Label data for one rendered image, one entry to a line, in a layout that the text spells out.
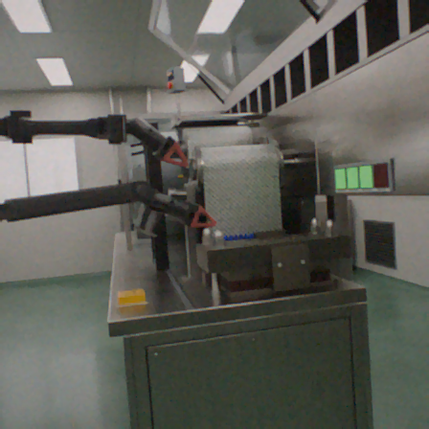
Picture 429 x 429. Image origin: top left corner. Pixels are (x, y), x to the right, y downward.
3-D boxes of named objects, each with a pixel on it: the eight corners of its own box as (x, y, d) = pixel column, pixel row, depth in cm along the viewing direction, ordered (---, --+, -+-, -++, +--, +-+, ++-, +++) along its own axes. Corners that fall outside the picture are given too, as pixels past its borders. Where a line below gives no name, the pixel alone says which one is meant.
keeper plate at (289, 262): (271, 289, 115) (269, 247, 114) (306, 284, 117) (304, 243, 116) (275, 291, 112) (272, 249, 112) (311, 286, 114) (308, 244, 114)
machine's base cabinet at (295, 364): (128, 343, 351) (119, 237, 347) (207, 332, 365) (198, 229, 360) (150, 680, 105) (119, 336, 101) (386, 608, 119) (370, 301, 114)
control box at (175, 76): (165, 93, 189) (163, 70, 188) (177, 94, 193) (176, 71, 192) (172, 89, 183) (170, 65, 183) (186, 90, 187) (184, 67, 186)
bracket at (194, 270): (180, 280, 142) (172, 185, 140) (199, 277, 143) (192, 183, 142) (182, 282, 137) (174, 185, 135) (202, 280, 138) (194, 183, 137)
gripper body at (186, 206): (190, 226, 125) (165, 216, 123) (184, 223, 134) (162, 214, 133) (198, 204, 125) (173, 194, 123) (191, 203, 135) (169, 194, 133)
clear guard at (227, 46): (153, 28, 217) (154, 27, 217) (231, 94, 227) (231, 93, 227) (185, -120, 115) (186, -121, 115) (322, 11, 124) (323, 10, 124)
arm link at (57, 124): (7, 144, 142) (4, 110, 140) (20, 143, 147) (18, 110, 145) (116, 146, 126) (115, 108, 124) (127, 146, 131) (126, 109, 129)
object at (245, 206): (208, 243, 131) (203, 181, 130) (282, 236, 136) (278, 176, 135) (208, 243, 131) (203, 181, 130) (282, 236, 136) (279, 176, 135)
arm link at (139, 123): (124, 128, 127) (135, 113, 126) (124, 128, 133) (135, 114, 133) (143, 144, 128) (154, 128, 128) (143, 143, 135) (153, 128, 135)
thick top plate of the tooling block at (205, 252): (197, 264, 127) (195, 243, 126) (325, 250, 135) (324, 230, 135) (208, 274, 111) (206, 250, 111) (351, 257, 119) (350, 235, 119)
